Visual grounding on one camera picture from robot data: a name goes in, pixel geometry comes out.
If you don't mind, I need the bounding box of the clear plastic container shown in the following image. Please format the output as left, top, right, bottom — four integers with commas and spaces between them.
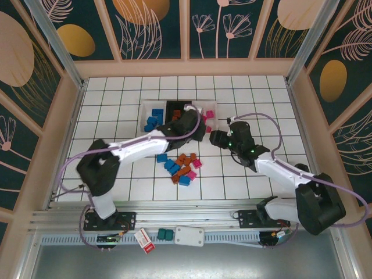
191, 100, 219, 135

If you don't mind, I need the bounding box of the black plastic container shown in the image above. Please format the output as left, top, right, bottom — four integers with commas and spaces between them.
164, 100, 194, 128

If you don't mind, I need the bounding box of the white plastic container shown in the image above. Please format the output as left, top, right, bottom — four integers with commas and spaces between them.
139, 100, 168, 137

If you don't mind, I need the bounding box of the white plastic box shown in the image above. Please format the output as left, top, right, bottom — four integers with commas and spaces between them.
175, 226, 205, 248

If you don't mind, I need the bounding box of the red white card box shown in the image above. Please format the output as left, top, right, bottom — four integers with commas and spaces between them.
135, 228, 156, 255

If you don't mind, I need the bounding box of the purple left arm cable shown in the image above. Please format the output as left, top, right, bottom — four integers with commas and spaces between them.
58, 106, 203, 251

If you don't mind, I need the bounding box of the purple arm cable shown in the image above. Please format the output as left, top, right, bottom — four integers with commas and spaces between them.
228, 112, 369, 250
58, 106, 203, 251

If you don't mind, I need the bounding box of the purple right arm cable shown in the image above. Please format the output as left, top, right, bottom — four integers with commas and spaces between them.
228, 112, 369, 250

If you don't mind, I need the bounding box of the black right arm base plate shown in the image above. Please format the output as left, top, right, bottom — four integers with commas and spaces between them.
238, 209, 291, 229

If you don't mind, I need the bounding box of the aluminium frame rail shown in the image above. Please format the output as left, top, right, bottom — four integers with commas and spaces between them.
28, 199, 341, 233

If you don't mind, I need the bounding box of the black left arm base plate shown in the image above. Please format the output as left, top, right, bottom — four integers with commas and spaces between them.
83, 211, 137, 232

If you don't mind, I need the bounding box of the aluminium corner post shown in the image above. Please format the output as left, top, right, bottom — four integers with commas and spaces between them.
24, 0, 88, 90
285, 0, 341, 85

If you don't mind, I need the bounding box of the white slotted cable duct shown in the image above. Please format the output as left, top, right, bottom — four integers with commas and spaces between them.
40, 231, 262, 248

